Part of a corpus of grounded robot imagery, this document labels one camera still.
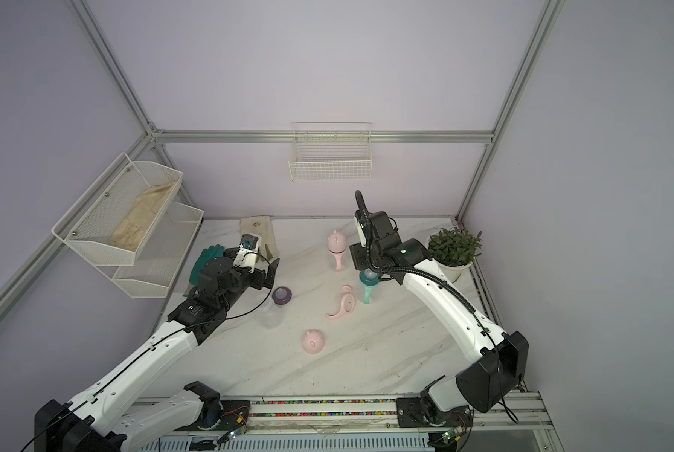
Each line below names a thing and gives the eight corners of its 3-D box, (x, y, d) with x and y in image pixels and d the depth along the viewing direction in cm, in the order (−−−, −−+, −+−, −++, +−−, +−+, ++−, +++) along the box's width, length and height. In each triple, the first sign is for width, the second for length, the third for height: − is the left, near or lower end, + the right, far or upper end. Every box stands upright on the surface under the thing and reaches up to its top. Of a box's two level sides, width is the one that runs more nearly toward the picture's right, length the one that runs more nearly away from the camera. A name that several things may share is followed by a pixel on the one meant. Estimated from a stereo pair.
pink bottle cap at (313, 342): (303, 354, 86) (301, 349, 82) (305, 335, 90) (303, 330, 86) (324, 354, 86) (323, 349, 82) (325, 335, 90) (324, 330, 86)
